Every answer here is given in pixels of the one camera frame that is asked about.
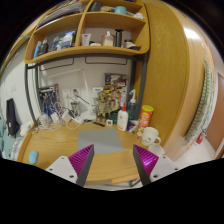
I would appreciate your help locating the white tube on shelf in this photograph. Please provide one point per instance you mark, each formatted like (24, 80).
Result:
(86, 39)

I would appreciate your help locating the red yellow chips can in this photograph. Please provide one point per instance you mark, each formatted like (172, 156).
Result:
(144, 120)

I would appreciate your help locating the wooden wall shelf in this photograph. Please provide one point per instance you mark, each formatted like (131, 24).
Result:
(97, 23)

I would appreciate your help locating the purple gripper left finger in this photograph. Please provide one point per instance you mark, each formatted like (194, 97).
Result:
(81, 162)

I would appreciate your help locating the white bottle red cap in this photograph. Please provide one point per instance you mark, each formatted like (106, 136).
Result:
(122, 118)

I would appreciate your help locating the black bag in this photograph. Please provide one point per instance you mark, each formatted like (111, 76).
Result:
(12, 124)

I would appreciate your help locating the grey mouse pad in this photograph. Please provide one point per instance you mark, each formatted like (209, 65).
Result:
(104, 140)

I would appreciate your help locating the light blue computer mouse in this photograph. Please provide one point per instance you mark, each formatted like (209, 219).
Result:
(33, 156)

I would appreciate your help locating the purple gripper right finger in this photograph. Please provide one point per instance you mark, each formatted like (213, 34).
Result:
(145, 162)

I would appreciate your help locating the teal bowl on shelf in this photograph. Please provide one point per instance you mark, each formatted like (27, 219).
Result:
(120, 10)

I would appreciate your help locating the blue spray bottle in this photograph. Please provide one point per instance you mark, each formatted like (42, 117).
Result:
(132, 105)

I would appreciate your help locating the black cylinder on shelf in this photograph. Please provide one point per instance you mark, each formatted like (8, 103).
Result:
(118, 38)

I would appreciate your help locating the white power adapter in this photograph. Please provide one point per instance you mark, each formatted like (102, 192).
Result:
(66, 116)

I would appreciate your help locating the white mug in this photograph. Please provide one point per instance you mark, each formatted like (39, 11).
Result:
(150, 136)

